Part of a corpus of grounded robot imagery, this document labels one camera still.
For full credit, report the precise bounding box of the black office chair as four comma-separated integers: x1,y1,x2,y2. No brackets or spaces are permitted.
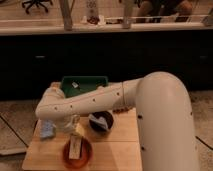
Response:
21,0,53,14

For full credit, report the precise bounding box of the black bowl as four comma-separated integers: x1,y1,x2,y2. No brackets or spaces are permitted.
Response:
89,111,114,132

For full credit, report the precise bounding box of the small tag in tray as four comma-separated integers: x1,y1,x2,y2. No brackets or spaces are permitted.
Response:
72,82,79,88

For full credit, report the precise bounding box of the green tray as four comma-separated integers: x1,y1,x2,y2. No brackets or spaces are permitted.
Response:
60,76,108,98

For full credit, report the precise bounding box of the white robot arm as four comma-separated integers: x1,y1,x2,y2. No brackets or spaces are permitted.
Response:
35,71,200,171

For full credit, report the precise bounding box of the blue cloth in bowl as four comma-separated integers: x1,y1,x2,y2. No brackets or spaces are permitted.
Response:
92,117,109,130

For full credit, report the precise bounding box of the blue sponge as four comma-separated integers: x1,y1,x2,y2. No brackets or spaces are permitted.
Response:
40,120,55,139

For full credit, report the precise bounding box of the whiteboard eraser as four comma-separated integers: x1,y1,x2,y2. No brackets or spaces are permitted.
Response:
69,128,83,160

